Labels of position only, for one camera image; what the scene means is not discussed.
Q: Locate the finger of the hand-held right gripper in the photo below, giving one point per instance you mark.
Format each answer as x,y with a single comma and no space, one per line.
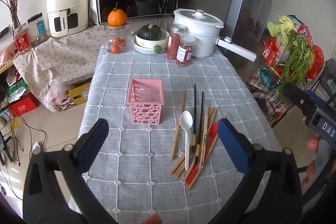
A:
296,98
315,96

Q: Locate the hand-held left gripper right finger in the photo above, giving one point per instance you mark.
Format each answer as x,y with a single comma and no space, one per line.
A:
233,146

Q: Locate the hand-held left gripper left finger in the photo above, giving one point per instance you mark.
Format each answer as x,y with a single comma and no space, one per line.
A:
89,151

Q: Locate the red plastic spoon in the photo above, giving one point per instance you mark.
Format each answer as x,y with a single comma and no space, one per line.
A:
213,132

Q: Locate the pale printed bamboo chopstick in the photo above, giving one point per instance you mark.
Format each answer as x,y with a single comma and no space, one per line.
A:
208,121
205,129

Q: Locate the black chopstick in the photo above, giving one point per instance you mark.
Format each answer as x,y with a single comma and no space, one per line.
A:
200,113

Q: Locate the white plastic spoon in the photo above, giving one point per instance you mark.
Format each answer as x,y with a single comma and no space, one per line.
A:
186,120

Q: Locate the pink perforated utensil basket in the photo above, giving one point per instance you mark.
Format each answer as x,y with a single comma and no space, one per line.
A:
136,111

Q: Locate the person's right hand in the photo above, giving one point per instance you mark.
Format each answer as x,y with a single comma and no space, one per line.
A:
312,145

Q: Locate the person's left hand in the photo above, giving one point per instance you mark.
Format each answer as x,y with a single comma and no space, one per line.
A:
152,219

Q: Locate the teal snack packet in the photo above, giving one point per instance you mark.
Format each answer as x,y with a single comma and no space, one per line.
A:
266,78

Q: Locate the red plastic bag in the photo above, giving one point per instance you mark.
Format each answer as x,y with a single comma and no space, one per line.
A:
317,58

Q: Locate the green leafy herbs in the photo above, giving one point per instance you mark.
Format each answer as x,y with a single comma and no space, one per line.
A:
299,56

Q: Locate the white power strip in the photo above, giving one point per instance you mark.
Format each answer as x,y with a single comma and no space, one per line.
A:
37,148

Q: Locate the red snack packet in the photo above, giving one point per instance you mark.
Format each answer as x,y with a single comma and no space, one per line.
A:
270,52

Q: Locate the yellow cardboard box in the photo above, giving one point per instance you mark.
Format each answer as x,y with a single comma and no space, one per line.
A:
78,95

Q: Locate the grey checked tablecloth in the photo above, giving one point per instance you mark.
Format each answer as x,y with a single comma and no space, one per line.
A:
147,187

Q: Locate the blue and red packet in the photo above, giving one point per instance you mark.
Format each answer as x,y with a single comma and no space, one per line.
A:
304,29

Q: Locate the pink plastic bag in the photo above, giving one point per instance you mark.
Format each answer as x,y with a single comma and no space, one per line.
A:
56,91

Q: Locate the napa cabbage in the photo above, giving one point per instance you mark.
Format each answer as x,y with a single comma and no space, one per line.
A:
283,27

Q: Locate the red box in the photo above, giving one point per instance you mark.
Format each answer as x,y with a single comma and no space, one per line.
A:
23,108

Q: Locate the small floral print cloth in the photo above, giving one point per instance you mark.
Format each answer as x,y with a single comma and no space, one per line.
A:
65,61

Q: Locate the green packet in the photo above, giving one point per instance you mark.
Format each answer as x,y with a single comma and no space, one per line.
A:
15,88

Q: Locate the grey refrigerator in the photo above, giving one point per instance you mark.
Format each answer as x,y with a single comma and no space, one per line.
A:
249,3

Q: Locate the small orange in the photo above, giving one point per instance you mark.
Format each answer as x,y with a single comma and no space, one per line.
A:
116,41
115,49
122,43

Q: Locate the plastic jar red label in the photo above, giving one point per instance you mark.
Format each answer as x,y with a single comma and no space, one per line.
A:
185,52

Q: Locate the white electric pot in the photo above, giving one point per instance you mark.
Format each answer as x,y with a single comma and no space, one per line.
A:
202,37

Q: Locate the white plate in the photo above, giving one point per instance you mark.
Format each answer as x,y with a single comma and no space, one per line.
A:
141,50

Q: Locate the plastic jar red contents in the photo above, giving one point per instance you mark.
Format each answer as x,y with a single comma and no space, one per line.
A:
174,43

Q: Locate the glass jar wooden lid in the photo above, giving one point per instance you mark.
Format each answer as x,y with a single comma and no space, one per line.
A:
124,33

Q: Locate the green lime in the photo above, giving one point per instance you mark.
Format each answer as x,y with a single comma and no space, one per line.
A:
157,49

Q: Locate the red label glass jar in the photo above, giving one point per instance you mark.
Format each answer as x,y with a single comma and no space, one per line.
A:
22,43

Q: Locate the clear container black lid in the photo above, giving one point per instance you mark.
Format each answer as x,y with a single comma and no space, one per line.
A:
39,29

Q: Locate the dark green squash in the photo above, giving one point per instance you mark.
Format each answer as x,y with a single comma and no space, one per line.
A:
149,33

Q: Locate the large orange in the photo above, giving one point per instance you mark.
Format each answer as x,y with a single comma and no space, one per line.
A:
117,18

